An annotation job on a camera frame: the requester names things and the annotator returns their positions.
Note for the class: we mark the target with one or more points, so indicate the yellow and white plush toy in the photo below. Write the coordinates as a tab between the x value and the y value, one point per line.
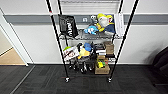
103	20

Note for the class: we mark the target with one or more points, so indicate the white door frame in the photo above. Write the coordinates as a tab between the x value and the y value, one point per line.
18	41

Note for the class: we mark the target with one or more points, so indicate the open cardboard box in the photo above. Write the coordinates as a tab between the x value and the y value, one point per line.
102	70

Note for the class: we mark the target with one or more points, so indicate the blue cap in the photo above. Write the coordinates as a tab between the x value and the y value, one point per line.
87	47

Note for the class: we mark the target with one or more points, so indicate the group of dark bottles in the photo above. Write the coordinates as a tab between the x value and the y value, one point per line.
81	66

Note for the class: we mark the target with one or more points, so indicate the stack of black boxes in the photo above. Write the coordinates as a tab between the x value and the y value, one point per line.
100	50

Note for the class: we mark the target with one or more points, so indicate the tall white box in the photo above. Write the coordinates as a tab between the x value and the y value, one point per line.
119	24

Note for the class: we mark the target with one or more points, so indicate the yellow-green item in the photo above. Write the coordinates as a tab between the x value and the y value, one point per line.
101	64

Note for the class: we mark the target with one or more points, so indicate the small black plush toy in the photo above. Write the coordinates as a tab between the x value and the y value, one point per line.
79	46

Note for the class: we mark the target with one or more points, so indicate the yellow soft toy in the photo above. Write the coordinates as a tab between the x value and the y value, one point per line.
84	54

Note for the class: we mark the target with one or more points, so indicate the closed cardboard box stack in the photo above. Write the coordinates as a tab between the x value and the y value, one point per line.
109	48

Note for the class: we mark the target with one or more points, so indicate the white bag with green edge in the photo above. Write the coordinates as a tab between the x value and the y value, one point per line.
71	54

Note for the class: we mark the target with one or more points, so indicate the small grey wall socket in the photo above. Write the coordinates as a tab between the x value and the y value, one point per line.
84	20

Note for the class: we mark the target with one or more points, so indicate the black chair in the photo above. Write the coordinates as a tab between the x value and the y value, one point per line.
161	66

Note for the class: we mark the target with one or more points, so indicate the dark blue plush toy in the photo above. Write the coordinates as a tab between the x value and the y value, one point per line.
110	29

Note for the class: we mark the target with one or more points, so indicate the light blue plush toy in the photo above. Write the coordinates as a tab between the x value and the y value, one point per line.
90	30

